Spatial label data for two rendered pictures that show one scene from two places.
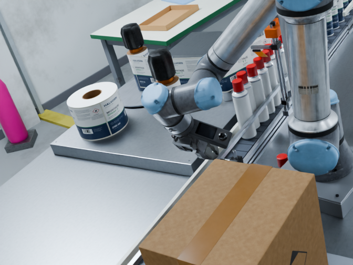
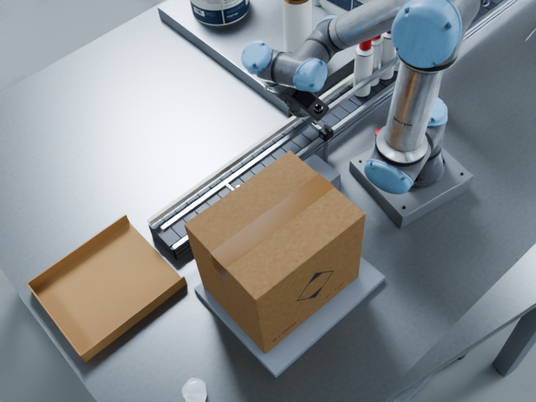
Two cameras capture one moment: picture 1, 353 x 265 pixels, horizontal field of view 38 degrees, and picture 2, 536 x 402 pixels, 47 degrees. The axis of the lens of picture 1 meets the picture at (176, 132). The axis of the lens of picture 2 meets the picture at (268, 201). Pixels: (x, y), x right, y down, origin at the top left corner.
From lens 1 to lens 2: 0.48 m
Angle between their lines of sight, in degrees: 27
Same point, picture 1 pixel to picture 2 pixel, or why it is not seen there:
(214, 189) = (272, 189)
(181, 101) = (280, 74)
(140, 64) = not seen: outside the picture
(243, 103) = (364, 63)
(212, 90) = (313, 78)
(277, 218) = (309, 249)
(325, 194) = (394, 200)
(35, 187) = (129, 58)
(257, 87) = (389, 45)
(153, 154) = not seen: hidden behind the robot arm
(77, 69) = not seen: outside the picture
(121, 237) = (194, 159)
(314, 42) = (420, 90)
